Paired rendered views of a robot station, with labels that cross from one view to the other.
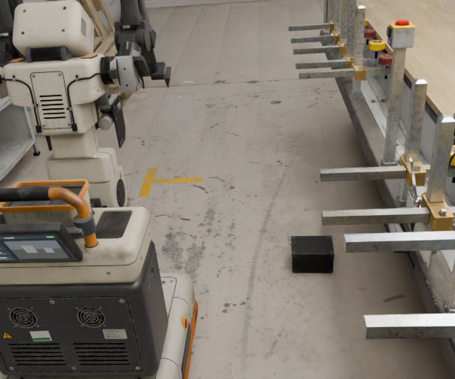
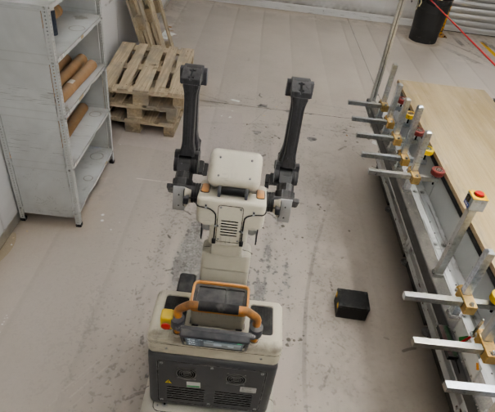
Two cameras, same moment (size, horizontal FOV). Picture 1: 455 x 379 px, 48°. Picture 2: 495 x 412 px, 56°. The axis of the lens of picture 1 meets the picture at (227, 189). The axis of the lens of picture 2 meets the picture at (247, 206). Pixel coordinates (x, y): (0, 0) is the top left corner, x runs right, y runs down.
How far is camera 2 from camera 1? 0.95 m
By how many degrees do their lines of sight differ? 10
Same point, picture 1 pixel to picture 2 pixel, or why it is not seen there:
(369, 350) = (393, 391)
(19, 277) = (195, 353)
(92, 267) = (250, 354)
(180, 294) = not seen: hidden behind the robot
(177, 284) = not seen: hidden behind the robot
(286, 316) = (332, 356)
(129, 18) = (290, 163)
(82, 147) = (236, 250)
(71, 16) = (257, 168)
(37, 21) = (230, 167)
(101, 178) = (242, 270)
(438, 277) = not seen: hidden behind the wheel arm
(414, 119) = (479, 272)
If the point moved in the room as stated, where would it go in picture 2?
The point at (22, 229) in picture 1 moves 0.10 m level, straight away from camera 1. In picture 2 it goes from (222, 338) to (211, 318)
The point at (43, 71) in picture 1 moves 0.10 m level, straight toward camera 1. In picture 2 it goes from (229, 205) to (237, 221)
